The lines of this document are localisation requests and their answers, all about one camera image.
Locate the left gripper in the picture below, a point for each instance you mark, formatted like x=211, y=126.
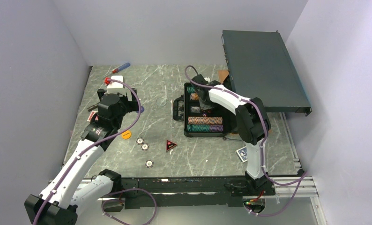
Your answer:
x=132, y=105

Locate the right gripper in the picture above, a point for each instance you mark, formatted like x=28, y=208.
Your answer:
x=211, y=106

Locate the red playing card deck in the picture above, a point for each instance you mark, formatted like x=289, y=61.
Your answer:
x=92, y=115

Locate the red triangular dealer button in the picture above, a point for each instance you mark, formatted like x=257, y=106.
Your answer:
x=170, y=145

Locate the blue playing card deck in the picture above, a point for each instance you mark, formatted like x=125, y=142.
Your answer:
x=242, y=154

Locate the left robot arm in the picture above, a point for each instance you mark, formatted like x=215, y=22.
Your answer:
x=80, y=161

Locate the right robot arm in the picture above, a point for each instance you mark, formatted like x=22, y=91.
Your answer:
x=252, y=124

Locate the chip row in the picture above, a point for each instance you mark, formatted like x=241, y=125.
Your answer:
x=190, y=89
x=194, y=97
x=203, y=128
x=205, y=120

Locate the top chip row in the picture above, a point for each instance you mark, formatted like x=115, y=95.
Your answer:
x=190, y=89

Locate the black poker chip case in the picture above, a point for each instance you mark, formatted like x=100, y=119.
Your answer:
x=183, y=108

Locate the clear glass lens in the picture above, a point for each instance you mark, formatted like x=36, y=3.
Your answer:
x=161, y=101

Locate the bottom chip row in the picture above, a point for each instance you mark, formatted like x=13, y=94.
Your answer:
x=203, y=128

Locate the orange big blind button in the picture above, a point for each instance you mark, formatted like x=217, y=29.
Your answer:
x=126, y=135

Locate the poker chip upper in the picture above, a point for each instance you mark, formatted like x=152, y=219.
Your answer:
x=140, y=141

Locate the poker chip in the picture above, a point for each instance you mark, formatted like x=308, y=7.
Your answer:
x=140, y=141
x=149, y=164
x=145, y=147

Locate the blue red screwdriver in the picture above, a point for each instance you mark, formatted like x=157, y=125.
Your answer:
x=120, y=68

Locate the poker chip middle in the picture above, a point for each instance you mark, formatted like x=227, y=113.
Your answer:
x=145, y=147

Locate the poker chip lower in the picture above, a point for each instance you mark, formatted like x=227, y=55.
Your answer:
x=149, y=164

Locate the dark grey rack box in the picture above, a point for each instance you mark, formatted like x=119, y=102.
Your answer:
x=260, y=65

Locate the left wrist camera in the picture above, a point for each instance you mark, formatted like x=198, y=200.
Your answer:
x=115, y=87

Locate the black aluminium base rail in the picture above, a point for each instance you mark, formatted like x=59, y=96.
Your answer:
x=175, y=191

